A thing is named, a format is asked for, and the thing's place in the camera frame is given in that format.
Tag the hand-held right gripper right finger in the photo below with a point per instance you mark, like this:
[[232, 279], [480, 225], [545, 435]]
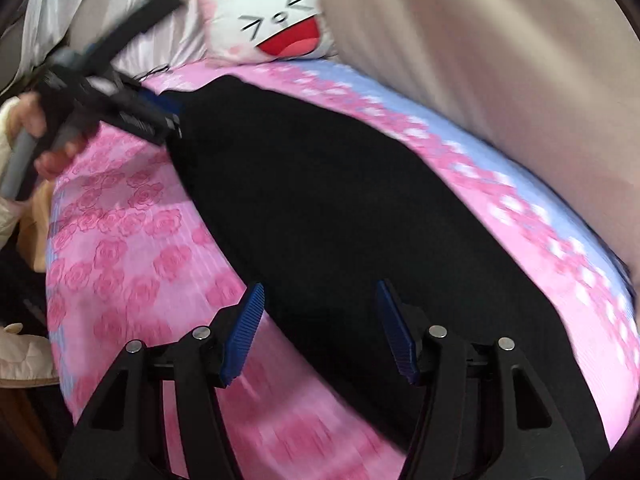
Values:
[[397, 332]]

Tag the pink floral bed sheet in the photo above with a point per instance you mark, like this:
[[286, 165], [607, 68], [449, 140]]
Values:
[[125, 260]]

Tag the black pants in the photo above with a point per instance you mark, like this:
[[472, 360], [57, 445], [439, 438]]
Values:
[[325, 210]]

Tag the white cat face pillow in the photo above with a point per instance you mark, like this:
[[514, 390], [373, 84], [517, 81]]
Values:
[[270, 20]]

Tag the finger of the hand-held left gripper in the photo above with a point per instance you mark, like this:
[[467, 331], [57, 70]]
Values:
[[150, 112], [142, 17]]

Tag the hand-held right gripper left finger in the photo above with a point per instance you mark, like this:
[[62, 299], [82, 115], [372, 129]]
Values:
[[244, 332]]

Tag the person's left hand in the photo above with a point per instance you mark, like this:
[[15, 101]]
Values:
[[30, 115]]

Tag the beige curtain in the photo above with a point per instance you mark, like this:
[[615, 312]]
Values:
[[475, 60]]

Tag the person's left forearm cream sleeve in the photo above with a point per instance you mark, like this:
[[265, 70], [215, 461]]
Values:
[[7, 222]]

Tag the cream quilted jacket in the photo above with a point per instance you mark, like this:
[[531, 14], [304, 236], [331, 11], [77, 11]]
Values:
[[25, 355]]

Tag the grey satin cloth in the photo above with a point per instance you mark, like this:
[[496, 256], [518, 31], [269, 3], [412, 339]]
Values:
[[150, 35]]

